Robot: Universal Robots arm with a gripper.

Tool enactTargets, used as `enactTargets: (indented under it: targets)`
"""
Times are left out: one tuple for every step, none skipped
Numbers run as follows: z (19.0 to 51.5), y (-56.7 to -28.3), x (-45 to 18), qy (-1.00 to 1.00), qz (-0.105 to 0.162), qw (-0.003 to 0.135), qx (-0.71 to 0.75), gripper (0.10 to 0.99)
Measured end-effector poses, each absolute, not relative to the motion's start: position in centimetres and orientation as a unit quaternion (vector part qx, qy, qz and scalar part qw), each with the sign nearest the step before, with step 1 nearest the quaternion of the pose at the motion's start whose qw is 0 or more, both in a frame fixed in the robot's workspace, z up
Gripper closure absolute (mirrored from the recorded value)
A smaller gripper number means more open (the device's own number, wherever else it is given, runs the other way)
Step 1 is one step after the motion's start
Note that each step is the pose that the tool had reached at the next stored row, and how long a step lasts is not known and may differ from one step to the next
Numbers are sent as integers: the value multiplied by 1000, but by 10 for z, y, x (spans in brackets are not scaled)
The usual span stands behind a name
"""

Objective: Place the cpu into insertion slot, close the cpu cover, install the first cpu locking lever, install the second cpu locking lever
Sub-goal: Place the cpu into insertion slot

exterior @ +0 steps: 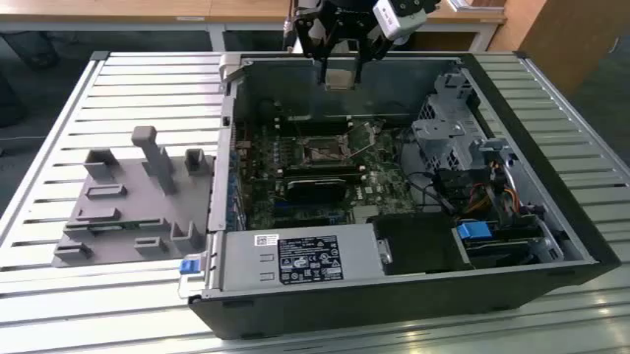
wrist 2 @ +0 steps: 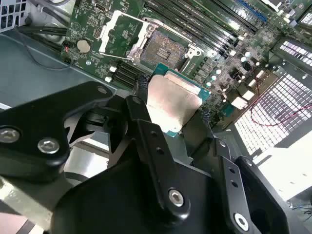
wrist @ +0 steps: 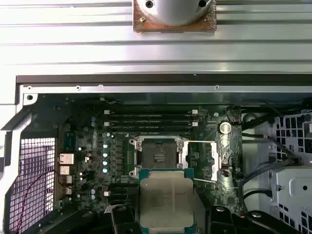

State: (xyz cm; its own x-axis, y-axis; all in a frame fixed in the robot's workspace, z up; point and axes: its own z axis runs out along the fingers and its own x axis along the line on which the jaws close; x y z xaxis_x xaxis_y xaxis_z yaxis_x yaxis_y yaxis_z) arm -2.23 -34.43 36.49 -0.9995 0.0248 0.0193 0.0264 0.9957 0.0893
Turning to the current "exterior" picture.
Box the metal socket cover frame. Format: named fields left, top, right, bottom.
left=343, top=119, right=388, bottom=149

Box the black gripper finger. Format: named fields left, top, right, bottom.
left=351, top=21, right=395, bottom=85
left=294, top=7, right=342, bottom=86

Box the grey parts rack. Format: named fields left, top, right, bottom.
left=51, top=125, right=219, bottom=269

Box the black RAM slot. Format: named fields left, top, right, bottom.
left=276, top=117, right=354, bottom=138
left=282, top=164, right=364, bottom=178

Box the silver power supply unit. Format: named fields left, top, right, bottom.
left=219, top=223, right=391, bottom=293

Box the CPU socket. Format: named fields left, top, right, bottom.
left=300, top=136, right=356, bottom=164

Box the silver drive cage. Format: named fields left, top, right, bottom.
left=411, top=72, right=490, bottom=175

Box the green motherboard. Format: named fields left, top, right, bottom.
left=234, top=117, right=426, bottom=230

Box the orange yellow wire bundle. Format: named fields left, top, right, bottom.
left=468, top=185, right=522, bottom=214

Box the black expansion card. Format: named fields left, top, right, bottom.
left=283, top=176, right=350, bottom=204

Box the blue disk carrier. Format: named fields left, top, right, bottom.
left=455, top=220, right=494, bottom=243

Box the black open PC case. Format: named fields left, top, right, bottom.
left=187, top=51, right=622, bottom=341

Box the thin wire locking lever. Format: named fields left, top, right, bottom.
left=351, top=133, right=388, bottom=159
left=287, top=109, right=304, bottom=139

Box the wooden cabinet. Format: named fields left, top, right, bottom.
left=489, top=0, right=630, bottom=97

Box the stack of papers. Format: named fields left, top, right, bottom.
left=444, top=0, right=509, bottom=13

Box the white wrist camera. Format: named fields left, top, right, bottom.
left=372, top=0, right=428, bottom=41

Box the silver square CPU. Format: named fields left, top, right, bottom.
left=326, top=69, right=358, bottom=91

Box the grey case handle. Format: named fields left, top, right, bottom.
left=218, top=54, right=246, bottom=81

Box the black fan shroud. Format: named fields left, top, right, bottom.
left=370, top=215, right=474, bottom=277

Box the black disk bay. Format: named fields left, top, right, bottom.
left=463, top=238, right=538, bottom=267

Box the green RAM stick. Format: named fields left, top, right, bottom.
left=87, top=220, right=144, bottom=233

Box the black cable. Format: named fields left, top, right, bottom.
left=399, top=128, right=444, bottom=212

